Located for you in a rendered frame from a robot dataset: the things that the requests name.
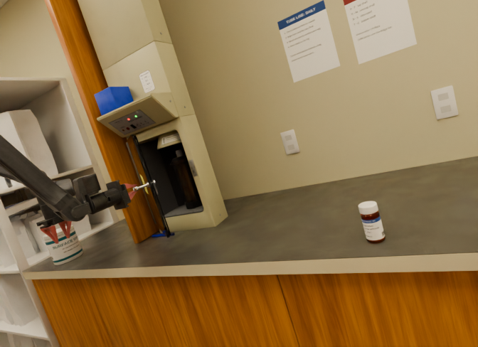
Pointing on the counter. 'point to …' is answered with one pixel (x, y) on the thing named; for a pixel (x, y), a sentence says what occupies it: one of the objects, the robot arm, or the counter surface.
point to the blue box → (113, 98)
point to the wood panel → (110, 144)
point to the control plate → (131, 121)
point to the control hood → (152, 102)
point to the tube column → (121, 21)
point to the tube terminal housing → (198, 220)
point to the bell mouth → (168, 139)
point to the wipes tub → (73, 247)
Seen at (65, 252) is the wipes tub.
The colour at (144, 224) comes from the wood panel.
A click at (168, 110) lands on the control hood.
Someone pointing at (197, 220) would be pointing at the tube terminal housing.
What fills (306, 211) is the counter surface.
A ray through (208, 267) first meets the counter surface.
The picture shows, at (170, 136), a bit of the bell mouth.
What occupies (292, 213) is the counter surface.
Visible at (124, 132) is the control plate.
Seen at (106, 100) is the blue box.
